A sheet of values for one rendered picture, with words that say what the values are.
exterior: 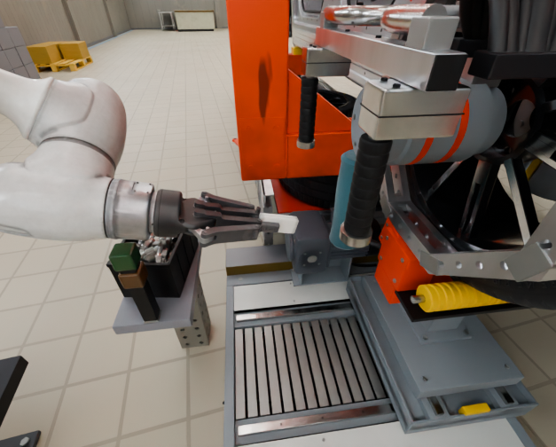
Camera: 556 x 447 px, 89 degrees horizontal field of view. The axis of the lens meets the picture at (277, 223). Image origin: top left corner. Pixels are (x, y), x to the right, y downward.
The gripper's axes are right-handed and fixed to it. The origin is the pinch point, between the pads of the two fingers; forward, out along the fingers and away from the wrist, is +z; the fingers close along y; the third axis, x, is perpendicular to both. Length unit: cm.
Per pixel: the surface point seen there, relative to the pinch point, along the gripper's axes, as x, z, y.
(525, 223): -12.4, 38.0, -11.3
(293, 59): -11, 64, 238
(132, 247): 11.2, -24.4, 4.3
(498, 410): 37, 67, -23
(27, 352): 91, -66, 32
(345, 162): -7.7, 17.5, 15.3
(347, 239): -7.3, 5.3, -12.5
